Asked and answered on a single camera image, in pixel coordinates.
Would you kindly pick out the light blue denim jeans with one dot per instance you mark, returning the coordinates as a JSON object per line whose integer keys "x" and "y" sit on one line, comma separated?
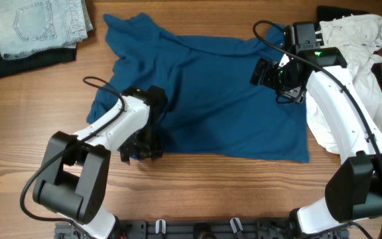
{"x": 31, "y": 26}

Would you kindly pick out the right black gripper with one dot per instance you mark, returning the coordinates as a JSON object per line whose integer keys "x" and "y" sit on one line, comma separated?
{"x": 294, "y": 94}

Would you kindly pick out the dark blue polo shirt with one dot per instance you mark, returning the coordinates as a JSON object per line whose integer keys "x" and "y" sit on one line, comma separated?
{"x": 213, "y": 107}

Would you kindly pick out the white crumpled garment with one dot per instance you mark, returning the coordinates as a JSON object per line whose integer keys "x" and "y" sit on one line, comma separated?
{"x": 359, "y": 37}

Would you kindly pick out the black garment under white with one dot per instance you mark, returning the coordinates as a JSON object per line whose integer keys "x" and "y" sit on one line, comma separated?
{"x": 329, "y": 13}

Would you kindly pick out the black folded garment left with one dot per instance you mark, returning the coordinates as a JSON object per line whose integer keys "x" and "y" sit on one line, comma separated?
{"x": 18, "y": 64}

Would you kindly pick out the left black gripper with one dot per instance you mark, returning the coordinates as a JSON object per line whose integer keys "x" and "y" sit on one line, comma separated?
{"x": 153, "y": 149}

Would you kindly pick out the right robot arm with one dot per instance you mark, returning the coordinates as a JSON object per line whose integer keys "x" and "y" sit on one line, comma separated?
{"x": 354, "y": 193}

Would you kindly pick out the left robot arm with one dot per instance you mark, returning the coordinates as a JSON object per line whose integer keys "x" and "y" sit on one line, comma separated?
{"x": 73, "y": 176}

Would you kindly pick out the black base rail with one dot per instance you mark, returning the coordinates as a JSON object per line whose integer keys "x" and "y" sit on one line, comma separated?
{"x": 204, "y": 229}

